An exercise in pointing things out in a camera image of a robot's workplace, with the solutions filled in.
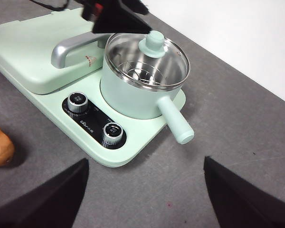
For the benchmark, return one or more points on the silver control knob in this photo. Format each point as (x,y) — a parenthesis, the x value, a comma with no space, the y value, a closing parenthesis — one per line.
(77,101)
(112,133)

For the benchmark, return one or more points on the glass lid with green knob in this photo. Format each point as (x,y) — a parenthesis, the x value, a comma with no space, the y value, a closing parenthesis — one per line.
(154,45)

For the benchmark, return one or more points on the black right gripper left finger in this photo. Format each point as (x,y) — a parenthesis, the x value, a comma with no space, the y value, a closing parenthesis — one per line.
(42,202)

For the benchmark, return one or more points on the mint green griddle cover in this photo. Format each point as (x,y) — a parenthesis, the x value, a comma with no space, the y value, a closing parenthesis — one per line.
(28,52)

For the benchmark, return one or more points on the brown potato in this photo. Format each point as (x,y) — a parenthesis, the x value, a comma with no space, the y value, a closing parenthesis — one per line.
(0,147)

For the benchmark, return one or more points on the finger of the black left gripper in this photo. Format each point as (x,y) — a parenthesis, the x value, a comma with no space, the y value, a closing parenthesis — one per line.
(123,20)
(137,6)

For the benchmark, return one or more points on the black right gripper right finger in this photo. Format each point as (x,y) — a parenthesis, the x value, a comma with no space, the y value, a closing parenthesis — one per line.
(247,202)

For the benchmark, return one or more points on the mint green breakfast machine base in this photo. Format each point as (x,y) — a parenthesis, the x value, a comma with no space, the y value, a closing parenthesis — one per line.
(137,142)

